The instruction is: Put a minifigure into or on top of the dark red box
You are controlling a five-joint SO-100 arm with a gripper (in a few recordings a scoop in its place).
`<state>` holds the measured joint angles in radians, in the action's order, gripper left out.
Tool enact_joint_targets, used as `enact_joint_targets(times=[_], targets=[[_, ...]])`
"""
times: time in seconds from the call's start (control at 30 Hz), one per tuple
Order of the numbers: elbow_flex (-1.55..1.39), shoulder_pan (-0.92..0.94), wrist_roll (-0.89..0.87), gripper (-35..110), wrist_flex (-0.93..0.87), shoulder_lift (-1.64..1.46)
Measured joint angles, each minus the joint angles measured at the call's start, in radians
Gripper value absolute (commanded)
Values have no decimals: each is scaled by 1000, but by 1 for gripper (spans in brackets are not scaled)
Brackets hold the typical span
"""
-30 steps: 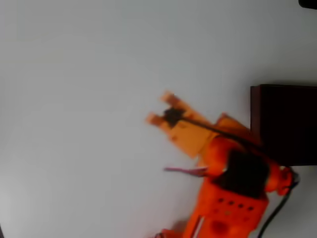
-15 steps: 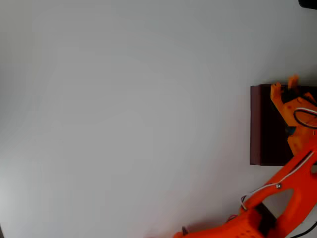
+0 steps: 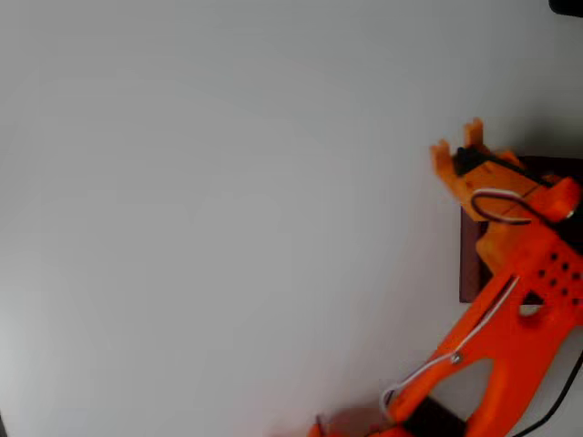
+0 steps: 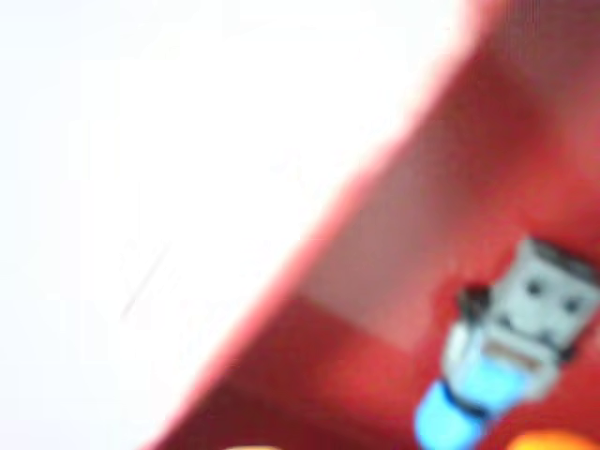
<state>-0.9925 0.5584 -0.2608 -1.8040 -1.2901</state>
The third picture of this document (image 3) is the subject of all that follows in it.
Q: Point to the light orange camera mount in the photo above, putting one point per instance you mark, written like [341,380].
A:
[492,179]

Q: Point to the black object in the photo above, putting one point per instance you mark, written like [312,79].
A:
[567,7]

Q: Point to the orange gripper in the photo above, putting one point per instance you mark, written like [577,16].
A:
[478,178]

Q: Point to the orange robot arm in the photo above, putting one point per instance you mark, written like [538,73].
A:
[514,332]

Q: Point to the small black camera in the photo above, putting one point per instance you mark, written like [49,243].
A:
[469,159]

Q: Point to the dark red box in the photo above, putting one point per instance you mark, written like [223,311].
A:
[469,259]

